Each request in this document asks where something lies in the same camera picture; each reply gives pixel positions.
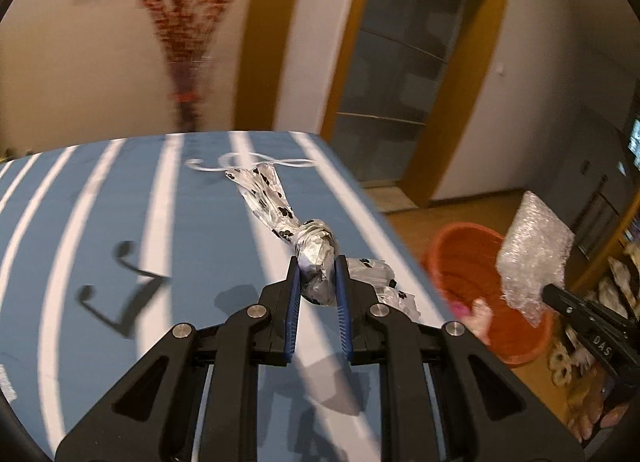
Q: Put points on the small bright screen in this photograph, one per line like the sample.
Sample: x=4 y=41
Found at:
x=635 y=142

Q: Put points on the glass floor vase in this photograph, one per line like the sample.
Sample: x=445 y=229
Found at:
x=187 y=92

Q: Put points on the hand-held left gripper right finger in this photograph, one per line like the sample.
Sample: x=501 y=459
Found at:
x=343 y=314

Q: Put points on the clear black-spotted plastic bag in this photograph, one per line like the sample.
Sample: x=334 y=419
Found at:
x=315 y=247

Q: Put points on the clear bubble wrap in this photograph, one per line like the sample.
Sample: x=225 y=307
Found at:
x=535 y=252

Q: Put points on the pile of pale slippers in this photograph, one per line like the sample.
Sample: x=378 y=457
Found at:
x=575 y=392

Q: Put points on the pink wrapper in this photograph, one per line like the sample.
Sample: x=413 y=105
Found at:
x=460 y=308

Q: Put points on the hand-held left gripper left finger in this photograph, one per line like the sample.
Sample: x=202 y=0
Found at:
x=294 y=314

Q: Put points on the frosted glass sliding door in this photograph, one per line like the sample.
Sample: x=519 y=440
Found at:
x=400 y=67

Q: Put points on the dark cabinet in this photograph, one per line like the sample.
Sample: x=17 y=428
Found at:
x=595 y=182

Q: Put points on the pale crumpled paper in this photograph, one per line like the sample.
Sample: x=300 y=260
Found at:
x=481 y=317

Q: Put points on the red blossom branches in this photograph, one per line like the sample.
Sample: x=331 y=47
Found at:
x=190 y=2

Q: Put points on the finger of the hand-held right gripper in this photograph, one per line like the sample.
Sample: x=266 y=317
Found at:
x=562 y=297

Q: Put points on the wooden wall trim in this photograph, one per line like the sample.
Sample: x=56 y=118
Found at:
x=270 y=32

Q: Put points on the orange plastic wastebasket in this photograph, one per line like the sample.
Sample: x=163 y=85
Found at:
x=450 y=262

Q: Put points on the wooden door frame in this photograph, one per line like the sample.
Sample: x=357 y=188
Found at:
x=470 y=92

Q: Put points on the blue striped tablecloth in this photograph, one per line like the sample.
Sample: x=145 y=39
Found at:
x=75 y=222

